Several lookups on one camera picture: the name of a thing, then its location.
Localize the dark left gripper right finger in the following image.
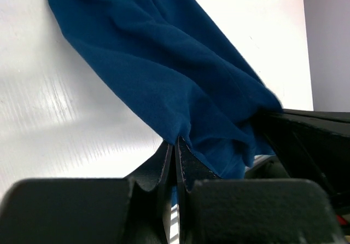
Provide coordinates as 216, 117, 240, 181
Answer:
174, 137, 220, 243

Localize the blue mickey mouse t-shirt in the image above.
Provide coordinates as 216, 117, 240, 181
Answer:
48, 0, 282, 179

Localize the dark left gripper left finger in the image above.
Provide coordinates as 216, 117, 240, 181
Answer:
121, 142, 173, 243

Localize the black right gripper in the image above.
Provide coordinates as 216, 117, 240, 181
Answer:
252, 109, 349, 214

